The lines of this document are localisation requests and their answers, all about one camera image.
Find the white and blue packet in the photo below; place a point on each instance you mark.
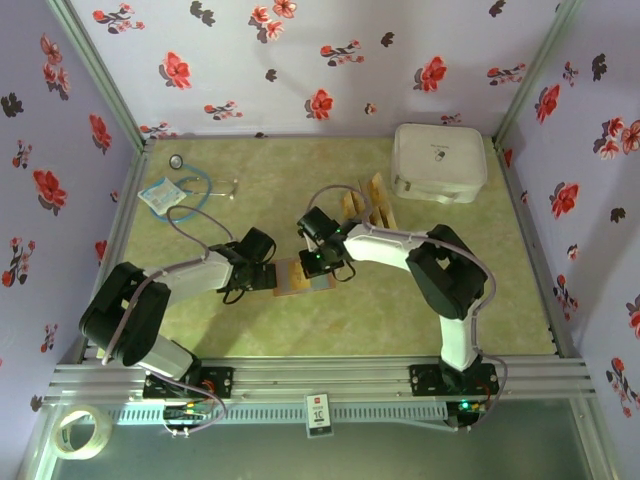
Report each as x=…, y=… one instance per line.
x=160, y=192

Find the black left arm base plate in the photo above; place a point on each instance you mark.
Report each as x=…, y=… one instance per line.
x=220, y=377

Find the aluminium front rail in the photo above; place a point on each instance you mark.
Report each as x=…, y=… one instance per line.
x=320, y=375

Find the white and black label tag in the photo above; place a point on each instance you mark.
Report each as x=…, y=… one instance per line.
x=318, y=415

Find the white zip pouch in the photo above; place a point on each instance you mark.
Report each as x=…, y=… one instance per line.
x=440, y=160

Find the blue stethoscope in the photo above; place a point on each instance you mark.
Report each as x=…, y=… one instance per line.
x=175, y=161

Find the aluminium side rail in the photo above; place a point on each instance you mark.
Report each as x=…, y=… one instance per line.
x=116, y=250
x=536, y=250

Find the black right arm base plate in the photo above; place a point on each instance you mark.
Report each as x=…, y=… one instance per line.
x=425, y=380

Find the tan leather card holder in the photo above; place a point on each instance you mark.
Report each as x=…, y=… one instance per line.
x=292, y=277

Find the aluminium corner post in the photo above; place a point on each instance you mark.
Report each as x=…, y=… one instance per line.
x=102, y=75
x=535, y=75

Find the wooden card stand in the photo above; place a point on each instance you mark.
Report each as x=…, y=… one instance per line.
x=385, y=215

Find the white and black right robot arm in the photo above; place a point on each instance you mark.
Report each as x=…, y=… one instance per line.
x=380, y=247

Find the clear tape roll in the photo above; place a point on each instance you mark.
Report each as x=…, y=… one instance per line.
x=104, y=434

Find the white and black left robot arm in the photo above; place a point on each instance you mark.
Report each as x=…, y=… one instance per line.
x=195, y=275

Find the green circuit board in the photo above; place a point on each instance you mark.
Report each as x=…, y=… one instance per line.
x=465, y=406
x=185, y=414

